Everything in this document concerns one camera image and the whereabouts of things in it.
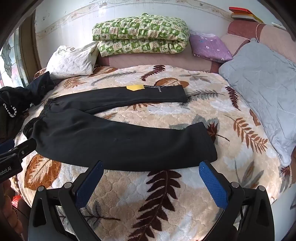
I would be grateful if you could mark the black pants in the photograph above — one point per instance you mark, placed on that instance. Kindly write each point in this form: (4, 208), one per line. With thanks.
(104, 143)

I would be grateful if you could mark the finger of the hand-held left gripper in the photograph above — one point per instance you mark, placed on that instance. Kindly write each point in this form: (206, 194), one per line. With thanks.
(25, 149)
(6, 147)

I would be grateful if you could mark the navy blue garment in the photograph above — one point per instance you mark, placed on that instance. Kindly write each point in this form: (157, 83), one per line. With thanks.
(40, 89)

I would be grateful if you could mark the leaf print blanket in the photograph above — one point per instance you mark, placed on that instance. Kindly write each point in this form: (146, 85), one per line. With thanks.
(161, 115)

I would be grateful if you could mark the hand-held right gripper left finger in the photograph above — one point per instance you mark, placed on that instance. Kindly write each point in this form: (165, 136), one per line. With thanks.
(89, 185)

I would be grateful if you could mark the pink padded headboard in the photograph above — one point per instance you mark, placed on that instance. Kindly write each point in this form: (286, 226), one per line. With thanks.
(245, 30)

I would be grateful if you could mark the pink bed sheet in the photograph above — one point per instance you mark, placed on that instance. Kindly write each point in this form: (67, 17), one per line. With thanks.
(150, 60)

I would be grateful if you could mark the yellow book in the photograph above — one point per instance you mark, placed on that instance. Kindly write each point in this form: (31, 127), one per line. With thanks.
(251, 18)

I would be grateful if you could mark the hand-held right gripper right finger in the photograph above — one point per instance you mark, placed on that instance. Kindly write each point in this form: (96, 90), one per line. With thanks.
(214, 185)

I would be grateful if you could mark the window with wooden frame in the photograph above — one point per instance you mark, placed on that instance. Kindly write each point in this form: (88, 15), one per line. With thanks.
(9, 60)

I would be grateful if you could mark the green patterned pillow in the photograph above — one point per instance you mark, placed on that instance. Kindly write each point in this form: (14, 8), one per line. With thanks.
(138, 30)

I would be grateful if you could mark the white floral pillow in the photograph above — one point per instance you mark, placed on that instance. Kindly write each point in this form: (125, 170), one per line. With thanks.
(71, 60)

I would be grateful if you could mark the red book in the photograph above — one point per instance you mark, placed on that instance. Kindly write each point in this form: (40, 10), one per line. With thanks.
(238, 10)

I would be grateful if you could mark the grey-blue quilted pillow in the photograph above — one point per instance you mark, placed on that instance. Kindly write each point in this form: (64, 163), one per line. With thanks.
(261, 88)

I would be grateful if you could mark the black garment with white print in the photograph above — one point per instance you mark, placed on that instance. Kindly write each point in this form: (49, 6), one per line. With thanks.
(11, 102)

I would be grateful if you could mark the purple floral pillow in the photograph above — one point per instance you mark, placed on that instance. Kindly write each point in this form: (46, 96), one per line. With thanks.
(208, 46)

